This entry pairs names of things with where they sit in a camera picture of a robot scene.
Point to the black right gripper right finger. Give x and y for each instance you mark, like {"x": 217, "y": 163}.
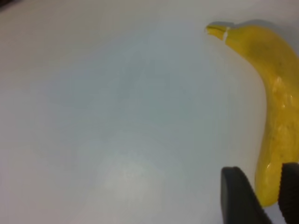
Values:
{"x": 290, "y": 191}

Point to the yellow banana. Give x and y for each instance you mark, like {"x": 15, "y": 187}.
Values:
{"x": 275, "y": 93}

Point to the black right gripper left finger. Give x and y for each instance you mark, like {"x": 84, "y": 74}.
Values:
{"x": 238, "y": 200}

